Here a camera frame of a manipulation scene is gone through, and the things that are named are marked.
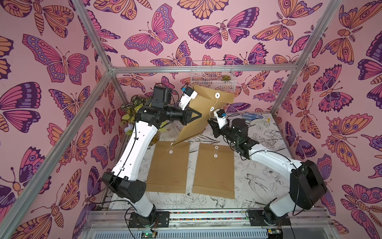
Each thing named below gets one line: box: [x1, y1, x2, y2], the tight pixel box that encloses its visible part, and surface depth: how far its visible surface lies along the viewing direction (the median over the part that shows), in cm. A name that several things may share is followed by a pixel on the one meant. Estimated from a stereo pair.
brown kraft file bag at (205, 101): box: [172, 84, 235, 146], surface depth 65 cm
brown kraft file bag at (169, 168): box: [145, 140, 191, 194], surface depth 96 cm
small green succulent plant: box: [220, 74, 232, 81], surface depth 94 cm
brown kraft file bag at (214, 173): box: [191, 142, 236, 200], surface depth 91 cm
